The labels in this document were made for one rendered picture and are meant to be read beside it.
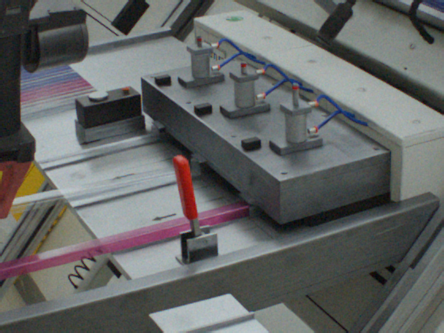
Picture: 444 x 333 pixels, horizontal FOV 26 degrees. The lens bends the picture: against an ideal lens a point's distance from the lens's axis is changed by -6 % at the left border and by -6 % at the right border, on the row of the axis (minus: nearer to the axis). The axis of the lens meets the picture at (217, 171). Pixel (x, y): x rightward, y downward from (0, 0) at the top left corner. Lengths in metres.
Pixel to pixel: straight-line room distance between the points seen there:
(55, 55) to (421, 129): 0.38
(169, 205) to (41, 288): 3.36
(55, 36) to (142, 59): 0.52
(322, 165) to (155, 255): 0.18
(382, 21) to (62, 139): 0.42
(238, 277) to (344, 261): 0.12
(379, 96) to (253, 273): 0.28
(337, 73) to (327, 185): 0.22
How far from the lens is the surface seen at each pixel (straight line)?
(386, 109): 1.08
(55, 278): 4.34
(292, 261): 0.96
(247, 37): 1.31
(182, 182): 0.91
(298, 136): 1.02
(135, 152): 1.19
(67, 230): 4.43
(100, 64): 1.49
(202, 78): 1.21
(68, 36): 1.00
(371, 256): 1.02
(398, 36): 1.18
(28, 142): 0.98
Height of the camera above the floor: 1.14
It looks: 2 degrees down
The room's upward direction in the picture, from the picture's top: 36 degrees clockwise
